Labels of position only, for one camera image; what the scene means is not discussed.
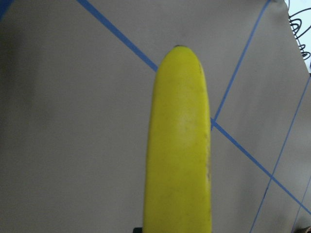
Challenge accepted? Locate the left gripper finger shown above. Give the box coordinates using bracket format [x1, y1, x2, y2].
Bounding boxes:
[132, 227, 143, 233]

